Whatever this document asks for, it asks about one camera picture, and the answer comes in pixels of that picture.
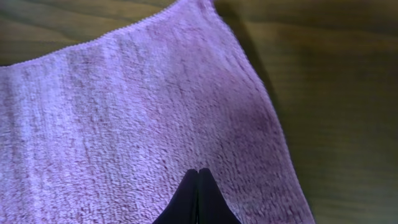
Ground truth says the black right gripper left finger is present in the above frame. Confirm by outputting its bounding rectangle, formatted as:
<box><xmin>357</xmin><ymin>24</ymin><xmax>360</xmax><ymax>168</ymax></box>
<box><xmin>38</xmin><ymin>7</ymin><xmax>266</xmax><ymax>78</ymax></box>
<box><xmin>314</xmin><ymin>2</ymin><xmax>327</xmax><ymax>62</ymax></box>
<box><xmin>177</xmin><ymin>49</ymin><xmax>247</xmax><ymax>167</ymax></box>
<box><xmin>153</xmin><ymin>169</ymin><xmax>198</xmax><ymax>224</ymax></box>

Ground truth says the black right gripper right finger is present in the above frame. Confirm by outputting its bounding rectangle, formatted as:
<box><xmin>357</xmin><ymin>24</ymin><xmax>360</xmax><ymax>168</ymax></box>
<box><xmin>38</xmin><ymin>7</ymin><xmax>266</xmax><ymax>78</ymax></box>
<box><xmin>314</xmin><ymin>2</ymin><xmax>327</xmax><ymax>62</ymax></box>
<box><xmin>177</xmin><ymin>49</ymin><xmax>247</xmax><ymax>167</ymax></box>
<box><xmin>197</xmin><ymin>168</ymin><xmax>241</xmax><ymax>224</ymax></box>

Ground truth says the purple microfiber cloth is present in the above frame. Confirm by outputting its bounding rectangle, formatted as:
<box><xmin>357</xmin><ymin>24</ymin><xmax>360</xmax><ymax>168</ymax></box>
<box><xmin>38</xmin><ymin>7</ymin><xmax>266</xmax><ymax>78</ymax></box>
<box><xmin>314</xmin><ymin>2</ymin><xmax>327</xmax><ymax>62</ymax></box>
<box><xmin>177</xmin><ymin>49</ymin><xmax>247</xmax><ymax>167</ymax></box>
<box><xmin>1</xmin><ymin>1</ymin><xmax>314</xmax><ymax>223</ymax></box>

